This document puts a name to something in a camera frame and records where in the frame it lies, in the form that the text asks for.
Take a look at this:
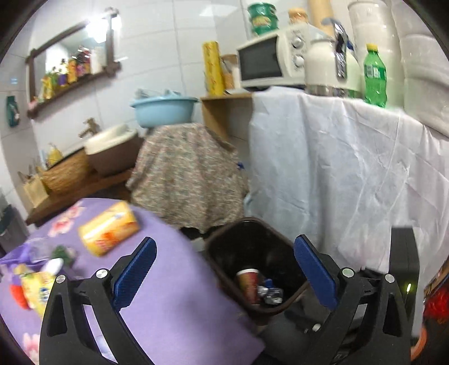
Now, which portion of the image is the yellow wrap roll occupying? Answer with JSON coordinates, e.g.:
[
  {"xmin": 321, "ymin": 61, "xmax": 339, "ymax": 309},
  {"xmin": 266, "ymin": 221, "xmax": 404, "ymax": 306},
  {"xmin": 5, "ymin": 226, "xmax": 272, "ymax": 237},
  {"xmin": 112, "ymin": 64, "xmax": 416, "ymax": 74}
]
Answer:
[{"xmin": 202, "ymin": 41, "xmax": 225, "ymax": 96}]

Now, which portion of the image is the woven wicker sink basin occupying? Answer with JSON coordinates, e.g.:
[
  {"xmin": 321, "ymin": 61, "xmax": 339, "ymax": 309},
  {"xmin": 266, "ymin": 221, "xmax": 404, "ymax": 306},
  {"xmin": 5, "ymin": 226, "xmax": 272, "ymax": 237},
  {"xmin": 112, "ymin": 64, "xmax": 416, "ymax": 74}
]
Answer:
[{"xmin": 41, "ymin": 148, "xmax": 93, "ymax": 194}]

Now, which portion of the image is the white microwave oven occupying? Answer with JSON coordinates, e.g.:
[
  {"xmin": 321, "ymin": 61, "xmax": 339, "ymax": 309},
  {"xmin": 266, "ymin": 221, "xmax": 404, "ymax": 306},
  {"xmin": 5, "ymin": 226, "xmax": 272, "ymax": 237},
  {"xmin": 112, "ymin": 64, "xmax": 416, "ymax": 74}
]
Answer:
[{"xmin": 237, "ymin": 23, "xmax": 325, "ymax": 90}]

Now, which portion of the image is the dark brown trash bin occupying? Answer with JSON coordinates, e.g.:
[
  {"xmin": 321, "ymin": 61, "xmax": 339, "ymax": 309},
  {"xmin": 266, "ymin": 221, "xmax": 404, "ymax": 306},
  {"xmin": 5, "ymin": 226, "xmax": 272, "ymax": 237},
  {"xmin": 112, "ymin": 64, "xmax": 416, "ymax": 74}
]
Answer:
[{"xmin": 205, "ymin": 218, "xmax": 308, "ymax": 321}]

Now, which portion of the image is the crushed clear plastic bottle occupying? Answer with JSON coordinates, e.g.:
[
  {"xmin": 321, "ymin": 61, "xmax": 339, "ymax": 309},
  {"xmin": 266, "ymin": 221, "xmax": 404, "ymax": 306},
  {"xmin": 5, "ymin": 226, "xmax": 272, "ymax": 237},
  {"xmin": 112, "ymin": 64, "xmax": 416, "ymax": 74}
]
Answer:
[{"xmin": 257, "ymin": 278, "xmax": 283, "ymax": 306}]

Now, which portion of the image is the brown white rice cooker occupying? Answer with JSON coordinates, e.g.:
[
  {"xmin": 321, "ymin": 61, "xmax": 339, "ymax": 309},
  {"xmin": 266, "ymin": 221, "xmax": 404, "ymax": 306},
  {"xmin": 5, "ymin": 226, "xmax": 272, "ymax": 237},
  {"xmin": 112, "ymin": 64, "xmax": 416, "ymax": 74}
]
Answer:
[{"xmin": 84, "ymin": 124, "xmax": 142, "ymax": 176}]

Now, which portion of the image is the white electric kettle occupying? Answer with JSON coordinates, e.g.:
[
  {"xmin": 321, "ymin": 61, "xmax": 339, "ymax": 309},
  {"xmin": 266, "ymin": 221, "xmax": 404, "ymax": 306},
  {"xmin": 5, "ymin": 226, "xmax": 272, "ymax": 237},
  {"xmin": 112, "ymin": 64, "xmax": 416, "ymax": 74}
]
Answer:
[{"xmin": 304, "ymin": 17, "xmax": 362, "ymax": 98}]

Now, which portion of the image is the paisley patterned cloth cover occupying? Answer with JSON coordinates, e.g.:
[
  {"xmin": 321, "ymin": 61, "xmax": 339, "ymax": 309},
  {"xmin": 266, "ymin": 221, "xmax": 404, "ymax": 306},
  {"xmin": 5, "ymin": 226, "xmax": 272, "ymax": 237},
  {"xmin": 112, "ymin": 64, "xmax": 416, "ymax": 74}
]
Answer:
[{"xmin": 126, "ymin": 123, "xmax": 249, "ymax": 233}]

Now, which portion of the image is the light wooden shelf unit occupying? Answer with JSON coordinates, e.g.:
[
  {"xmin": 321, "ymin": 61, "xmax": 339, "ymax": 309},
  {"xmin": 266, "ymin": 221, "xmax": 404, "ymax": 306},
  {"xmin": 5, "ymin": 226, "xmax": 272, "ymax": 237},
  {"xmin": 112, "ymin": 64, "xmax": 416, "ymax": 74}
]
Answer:
[{"xmin": 200, "ymin": 92, "xmax": 253, "ymax": 142}]

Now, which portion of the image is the green instant noodle cup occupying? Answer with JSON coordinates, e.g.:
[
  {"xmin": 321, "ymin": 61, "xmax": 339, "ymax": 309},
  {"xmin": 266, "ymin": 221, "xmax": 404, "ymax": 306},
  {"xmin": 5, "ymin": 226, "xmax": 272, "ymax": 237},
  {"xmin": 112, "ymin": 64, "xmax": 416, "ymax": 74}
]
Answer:
[{"xmin": 247, "ymin": 2, "xmax": 279, "ymax": 36}]

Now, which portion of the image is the purple floral tablecloth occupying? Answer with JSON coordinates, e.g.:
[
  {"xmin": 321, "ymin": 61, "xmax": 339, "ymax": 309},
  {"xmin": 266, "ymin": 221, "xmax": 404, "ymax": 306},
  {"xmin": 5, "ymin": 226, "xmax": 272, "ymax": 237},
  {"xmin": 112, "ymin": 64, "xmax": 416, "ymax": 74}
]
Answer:
[{"xmin": 0, "ymin": 198, "xmax": 266, "ymax": 365}]

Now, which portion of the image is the bronze faucet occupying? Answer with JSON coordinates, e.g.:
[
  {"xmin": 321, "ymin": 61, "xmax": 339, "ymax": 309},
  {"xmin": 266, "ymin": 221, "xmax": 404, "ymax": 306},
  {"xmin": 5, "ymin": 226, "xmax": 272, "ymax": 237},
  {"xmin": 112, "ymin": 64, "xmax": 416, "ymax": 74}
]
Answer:
[{"xmin": 78, "ymin": 118, "xmax": 100, "ymax": 138}]

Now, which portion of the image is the beige utensil holder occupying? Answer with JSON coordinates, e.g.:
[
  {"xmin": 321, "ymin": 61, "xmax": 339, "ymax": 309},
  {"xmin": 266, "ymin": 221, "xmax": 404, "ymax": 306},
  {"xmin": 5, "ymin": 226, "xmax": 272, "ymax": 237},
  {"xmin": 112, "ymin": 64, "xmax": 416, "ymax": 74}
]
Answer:
[{"xmin": 17, "ymin": 171, "xmax": 49, "ymax": 208}]

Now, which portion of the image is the dark wooden wall shelf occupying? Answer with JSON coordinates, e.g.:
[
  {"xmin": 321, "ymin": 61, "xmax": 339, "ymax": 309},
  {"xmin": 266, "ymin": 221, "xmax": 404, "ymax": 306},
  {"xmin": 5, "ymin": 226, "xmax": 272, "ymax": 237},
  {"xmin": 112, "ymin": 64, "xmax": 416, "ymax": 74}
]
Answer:
[{"xmin": 25, "ymin": 7, "xmax": 121, "ymax": 118}]

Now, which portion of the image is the light blue plastic basin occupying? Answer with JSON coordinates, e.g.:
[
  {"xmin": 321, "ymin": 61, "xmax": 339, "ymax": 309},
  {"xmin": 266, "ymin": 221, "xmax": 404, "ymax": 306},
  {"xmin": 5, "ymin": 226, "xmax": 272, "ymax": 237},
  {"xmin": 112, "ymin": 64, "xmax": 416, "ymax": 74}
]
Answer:
[{"xmin": 130, "ymin": 94, "xmax": 199, "ymax": 129}]

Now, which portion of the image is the red paper cup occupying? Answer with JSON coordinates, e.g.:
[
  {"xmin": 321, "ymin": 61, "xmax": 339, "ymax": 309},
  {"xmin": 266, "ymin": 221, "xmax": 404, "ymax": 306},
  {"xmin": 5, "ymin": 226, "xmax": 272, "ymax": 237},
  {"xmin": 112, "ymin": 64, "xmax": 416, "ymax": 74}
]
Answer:
[{"xmin": 237, "ymin": 268, "xmax": 260, "ymax": 305}]

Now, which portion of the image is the yellow chips can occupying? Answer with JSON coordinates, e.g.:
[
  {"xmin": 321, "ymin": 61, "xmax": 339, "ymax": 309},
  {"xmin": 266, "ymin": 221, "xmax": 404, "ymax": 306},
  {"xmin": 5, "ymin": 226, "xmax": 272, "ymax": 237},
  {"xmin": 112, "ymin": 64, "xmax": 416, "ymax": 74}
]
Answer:
[{"xmin": 78, "ymin": 201, "xmax": 140, "ymax": 256}]

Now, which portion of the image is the dark wooden counter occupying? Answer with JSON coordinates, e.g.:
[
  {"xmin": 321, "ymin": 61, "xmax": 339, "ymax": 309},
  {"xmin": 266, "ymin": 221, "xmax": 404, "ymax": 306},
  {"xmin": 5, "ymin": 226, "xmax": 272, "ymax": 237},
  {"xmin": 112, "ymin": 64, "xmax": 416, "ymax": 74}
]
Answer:
[{"xmin": 25, "ymin": 169, "xmax": 132, "ymax": 227}]

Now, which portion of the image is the white fabric cover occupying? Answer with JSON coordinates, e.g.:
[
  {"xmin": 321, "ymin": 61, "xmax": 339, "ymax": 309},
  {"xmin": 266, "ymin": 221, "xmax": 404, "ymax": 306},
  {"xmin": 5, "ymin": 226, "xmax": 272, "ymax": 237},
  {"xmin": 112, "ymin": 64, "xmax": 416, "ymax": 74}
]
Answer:
[{"xmin": 245, "ymin": 85, "xmax": 449, "ymax": 338}]

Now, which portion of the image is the green soda bottle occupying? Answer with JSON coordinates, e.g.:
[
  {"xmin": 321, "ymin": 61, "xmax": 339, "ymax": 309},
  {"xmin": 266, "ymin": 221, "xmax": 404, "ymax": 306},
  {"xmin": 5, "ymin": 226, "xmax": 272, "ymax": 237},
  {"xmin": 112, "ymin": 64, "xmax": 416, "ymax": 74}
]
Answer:
[{"xmin": 363, "ymin": 43, "xmax": 387, "ymax": 108}]

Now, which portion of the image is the purple plastic bag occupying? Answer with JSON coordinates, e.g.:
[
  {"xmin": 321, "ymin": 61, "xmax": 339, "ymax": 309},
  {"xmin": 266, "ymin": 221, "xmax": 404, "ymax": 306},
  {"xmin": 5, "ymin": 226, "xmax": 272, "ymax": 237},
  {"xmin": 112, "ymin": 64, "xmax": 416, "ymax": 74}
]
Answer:
[{"xmin": 1, "ymin": 237, "xmax": 53, "ymax": 266}]

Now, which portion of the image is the green wall hanging pouch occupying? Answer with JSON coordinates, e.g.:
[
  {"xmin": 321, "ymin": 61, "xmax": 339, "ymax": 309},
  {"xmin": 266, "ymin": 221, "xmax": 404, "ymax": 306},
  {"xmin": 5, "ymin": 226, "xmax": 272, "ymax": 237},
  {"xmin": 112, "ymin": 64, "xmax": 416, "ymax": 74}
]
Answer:
[{"xmin": 6, "ymin": 95, "xmax": 20, "ymax": 128}]

